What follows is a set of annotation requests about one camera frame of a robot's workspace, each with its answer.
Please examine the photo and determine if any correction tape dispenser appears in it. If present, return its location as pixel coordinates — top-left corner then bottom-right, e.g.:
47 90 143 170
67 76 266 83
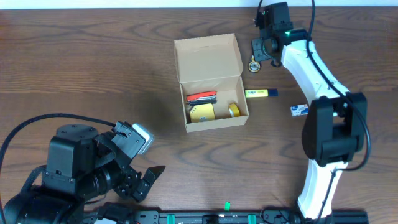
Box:
248 56 261 73

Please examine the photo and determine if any yellow highlighter blue cap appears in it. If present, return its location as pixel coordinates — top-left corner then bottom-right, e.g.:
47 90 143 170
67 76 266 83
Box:
244 89 279 98

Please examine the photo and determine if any brown cardboard box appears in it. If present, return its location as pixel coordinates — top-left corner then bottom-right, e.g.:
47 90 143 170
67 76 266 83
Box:
174 34 249 133

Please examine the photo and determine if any blue white staples box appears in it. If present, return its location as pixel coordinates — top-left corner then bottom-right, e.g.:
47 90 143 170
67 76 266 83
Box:
290 104 309 117

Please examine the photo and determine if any clear yellow tape roll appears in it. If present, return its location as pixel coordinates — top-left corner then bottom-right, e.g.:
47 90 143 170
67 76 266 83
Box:
228 103 241 118

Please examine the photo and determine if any yellow sticky note pad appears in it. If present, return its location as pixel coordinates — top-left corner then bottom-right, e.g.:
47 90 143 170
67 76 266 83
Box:
189 103 215 123

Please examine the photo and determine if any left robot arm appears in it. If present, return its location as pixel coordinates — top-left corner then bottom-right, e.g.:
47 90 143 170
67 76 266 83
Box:
4 122 165 223

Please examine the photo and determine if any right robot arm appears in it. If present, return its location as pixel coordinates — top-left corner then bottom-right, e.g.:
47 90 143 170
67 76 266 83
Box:
252 28 371 223

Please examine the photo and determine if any small green clip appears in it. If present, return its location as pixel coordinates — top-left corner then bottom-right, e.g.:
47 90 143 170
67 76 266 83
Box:
224 202 231 212

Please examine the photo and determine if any black mounting rail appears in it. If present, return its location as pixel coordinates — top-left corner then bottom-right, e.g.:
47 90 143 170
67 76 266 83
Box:
81 203 369 224

